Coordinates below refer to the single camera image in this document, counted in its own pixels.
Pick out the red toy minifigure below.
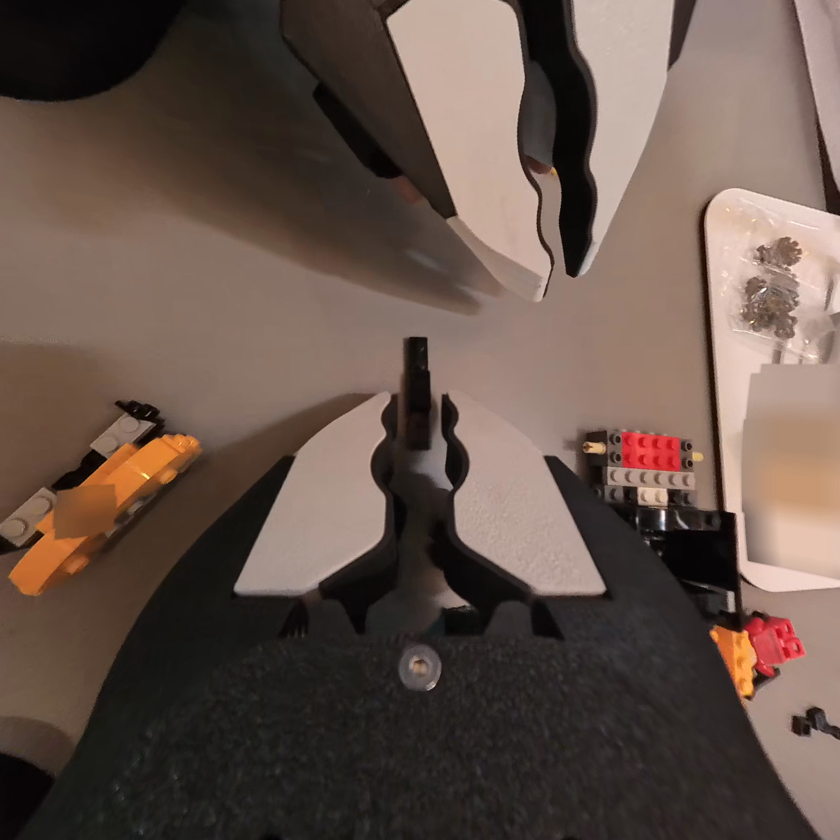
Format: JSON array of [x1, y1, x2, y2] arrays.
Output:
[[745, 613, 807, 678]]

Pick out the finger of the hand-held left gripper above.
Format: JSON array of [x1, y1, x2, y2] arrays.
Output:
[[386, 0, 557, 303], [517, 0, 681, 279]]

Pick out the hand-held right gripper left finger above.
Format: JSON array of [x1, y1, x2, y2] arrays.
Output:
[[233, 392, 395, 599]]

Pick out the long black brick plate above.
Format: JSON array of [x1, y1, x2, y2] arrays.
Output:
[[403, 336, 434, 450]]

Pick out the grey desk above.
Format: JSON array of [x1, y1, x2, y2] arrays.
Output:
[[0, 0, 840, 840]]

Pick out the white tray with parts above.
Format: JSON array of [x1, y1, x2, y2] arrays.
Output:
[[703, 188, 840, 593]]

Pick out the black toy car chassis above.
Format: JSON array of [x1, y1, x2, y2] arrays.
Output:
[[581, 430, 756, 700]]

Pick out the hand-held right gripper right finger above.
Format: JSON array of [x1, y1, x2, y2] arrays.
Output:
[[444, 392, 607, 599]]

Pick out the orange grey black brick assembly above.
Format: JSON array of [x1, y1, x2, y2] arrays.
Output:
[[0, 400, 203, 597]]

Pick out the small black curved piece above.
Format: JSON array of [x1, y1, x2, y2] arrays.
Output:
[[791, 707, 840, 739]]

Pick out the cluster of small silver parts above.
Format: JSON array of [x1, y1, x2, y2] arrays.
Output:
[[738, 236, 805, 339]]

